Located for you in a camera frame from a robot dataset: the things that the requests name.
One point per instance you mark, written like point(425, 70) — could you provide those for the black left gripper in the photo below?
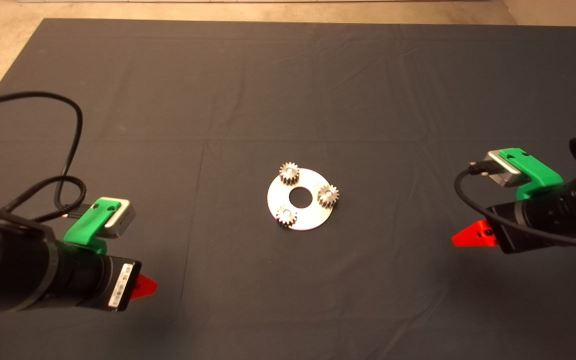
point(118, 285)

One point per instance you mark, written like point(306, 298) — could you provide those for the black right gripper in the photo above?
point(533, 222)

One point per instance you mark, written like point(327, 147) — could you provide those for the small steel planetary gear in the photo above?
point(289, 220)
point(290, 175)
point(330, 200)

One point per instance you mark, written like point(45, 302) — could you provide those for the round metal carrier plate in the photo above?
point(308, 220)

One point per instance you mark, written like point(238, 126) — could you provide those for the dark grey table cloth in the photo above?
point(368, 300)

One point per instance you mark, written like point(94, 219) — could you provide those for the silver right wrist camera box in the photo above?
point(500, 170)

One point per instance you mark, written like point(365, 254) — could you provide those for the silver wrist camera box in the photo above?
point(123, 220)
point(500, 170)

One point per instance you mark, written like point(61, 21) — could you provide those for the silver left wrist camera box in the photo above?
point(123, 220)

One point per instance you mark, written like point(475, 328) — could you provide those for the green left camera mount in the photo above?
point(85, 227)

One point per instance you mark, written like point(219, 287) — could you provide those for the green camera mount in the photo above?
point(535, 172)
point(85, 227)

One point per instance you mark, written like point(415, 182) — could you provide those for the green right camera mount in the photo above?
point(535, 172)

